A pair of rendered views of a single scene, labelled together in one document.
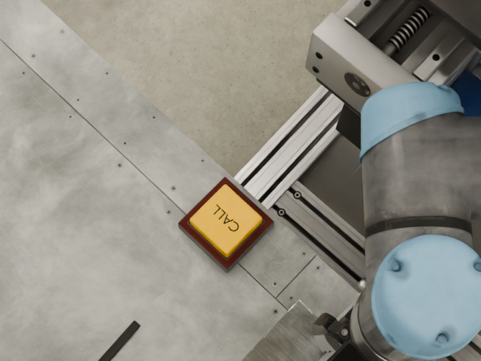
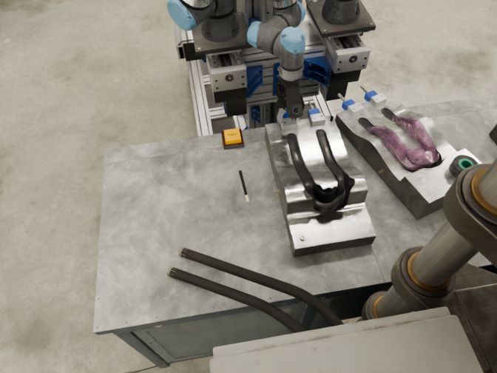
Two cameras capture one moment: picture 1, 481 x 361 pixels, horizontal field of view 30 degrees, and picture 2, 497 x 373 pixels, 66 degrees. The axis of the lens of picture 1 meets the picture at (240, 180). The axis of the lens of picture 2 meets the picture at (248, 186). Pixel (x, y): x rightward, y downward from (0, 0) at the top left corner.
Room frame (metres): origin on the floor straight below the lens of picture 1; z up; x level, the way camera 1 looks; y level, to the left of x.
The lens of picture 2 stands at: (-0.46, 0.70, 1.94)
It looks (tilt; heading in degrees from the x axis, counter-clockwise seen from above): 56 degrees down; 313
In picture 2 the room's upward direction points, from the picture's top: 3 degrees counter-clockwise
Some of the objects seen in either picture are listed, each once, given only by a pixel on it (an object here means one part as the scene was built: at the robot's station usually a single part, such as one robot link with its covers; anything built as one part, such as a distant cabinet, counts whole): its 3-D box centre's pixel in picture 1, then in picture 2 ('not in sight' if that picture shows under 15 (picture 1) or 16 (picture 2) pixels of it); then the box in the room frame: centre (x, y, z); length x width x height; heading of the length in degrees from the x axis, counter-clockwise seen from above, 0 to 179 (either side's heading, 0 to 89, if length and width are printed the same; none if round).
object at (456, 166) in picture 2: not in sight; (464, 167); (-0.48, -0.30, 0.93); 0.08 x 0.08 x 0.04
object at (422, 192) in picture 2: not in sight; (404, 145); (-0.28, -0.33, 0.86); 0.50 x 0.26 x 0.11; 157
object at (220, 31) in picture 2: not in sight; (219, 18); (0.53, -0.24, 1.09); 0.15 x 0.15 x 0.10
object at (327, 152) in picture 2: not in sight; (319, 163); (-0.11, -0.02, 0.92); 0.35 x 0.16 x 0.09; 140
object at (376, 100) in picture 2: not in sight; (370, 95); (-0.05, -0.48, 0.86); 0.13 x 0.05 x 0.05; 157
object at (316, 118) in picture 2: not in sight; (313, 113); (0.06, -0.23, 0.89); 0.13 x 0.05 x 0.05; 140
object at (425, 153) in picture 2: not in sight; (406, 137); (-0.27, -0.33, 0.90); 0.26 x 0.18 x 0.08; 157
